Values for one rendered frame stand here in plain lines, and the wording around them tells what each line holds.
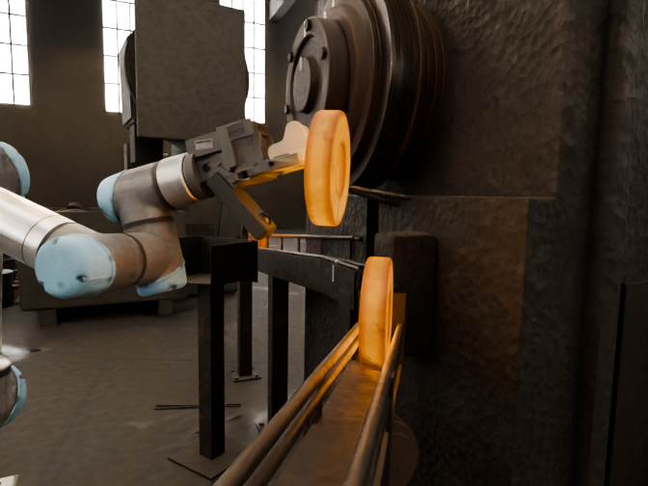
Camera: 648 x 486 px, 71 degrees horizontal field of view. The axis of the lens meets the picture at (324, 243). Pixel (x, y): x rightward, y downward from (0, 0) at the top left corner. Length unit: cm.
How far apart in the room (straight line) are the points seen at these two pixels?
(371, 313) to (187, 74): 326
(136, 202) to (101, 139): 1036
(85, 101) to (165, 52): 757
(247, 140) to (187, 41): 313
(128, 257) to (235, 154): 20
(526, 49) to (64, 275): 75
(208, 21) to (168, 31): 32
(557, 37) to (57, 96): 1079
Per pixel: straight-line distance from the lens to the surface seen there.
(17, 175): 98
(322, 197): 57
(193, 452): 172
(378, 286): 58
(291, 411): 35
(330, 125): 58
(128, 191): 72
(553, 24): 84
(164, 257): 69
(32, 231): 66
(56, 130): 1116
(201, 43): 379
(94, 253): 60
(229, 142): 65
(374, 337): 57
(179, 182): 68
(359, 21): 101
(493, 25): 94
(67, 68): 1134
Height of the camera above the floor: 87
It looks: 6 degrees down
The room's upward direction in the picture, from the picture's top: 1 degrees clockwise
